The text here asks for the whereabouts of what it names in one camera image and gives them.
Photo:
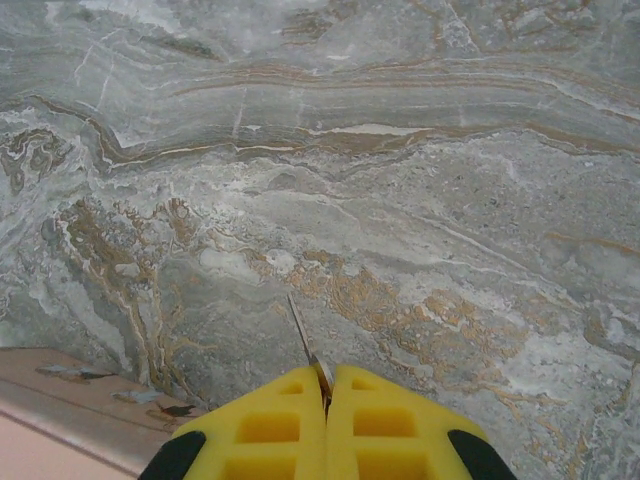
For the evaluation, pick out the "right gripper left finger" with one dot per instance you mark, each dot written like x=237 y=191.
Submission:
x=270 y=430

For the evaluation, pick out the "pink tin box wedding couple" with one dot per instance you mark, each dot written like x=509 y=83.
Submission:
x=50 y=440

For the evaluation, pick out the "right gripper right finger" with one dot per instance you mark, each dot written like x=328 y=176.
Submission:
x=390 y=430

